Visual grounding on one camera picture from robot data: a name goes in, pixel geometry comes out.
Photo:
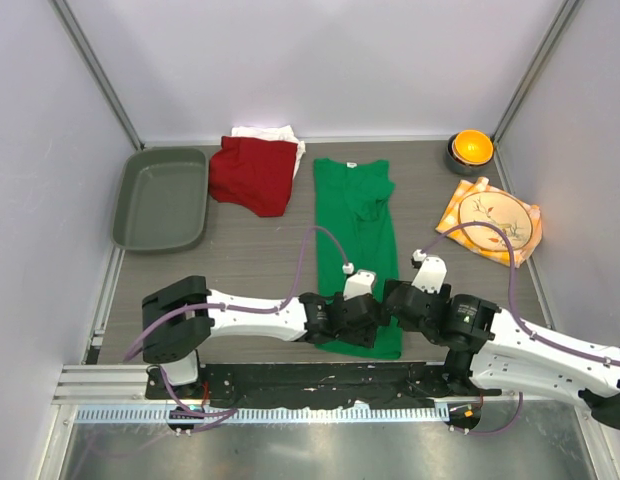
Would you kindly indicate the left aluminium frame post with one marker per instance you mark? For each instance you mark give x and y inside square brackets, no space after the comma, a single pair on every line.
[80,41]

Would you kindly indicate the orange checkered cloth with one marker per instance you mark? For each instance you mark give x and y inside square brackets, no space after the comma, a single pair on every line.
[449,224]

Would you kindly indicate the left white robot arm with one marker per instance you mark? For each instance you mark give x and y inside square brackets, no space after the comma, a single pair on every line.
[180,317]

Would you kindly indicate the green t shirt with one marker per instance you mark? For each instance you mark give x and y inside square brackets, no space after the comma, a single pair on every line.
[352,203]

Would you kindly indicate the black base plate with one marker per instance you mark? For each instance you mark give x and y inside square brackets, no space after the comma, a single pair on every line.
[319,386]

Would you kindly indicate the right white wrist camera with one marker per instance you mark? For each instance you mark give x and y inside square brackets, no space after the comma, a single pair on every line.
[431,271]

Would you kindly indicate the orange bowl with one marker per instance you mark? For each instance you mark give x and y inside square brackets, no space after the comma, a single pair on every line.
[472,147]

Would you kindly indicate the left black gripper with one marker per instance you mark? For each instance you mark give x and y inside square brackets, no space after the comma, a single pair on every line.
[364,338]

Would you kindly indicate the white folded t shirt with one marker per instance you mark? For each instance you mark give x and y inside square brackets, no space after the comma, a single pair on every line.
[285,133]

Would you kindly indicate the red folded t shirt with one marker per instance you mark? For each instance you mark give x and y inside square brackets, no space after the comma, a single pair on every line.
[254,173]

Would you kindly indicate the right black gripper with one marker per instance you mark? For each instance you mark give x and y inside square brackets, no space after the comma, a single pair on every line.
[445,293]

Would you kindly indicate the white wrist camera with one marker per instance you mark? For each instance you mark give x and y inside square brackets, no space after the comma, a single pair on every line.
[431,271]
[358,282]

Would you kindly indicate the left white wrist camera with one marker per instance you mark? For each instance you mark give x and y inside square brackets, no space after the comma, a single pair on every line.
[358,282]

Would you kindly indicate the grey bowl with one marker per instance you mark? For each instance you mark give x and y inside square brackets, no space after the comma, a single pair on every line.
[460,168]

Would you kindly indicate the aluminium frame post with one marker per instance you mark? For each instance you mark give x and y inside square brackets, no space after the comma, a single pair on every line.
[560,23]
[80,41]

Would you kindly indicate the grey plastic tray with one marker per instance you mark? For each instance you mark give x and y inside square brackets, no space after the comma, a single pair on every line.
[162,200]

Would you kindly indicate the floral ceramic plate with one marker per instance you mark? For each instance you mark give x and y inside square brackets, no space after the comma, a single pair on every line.
[500,210]

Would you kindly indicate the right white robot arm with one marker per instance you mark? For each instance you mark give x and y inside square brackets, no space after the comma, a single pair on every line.
[489,351]

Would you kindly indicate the right aluminium frame post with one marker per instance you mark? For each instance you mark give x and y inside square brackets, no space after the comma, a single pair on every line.
[560,23]

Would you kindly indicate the white slotted cable duct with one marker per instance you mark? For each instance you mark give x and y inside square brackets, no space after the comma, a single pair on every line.
[159,413]

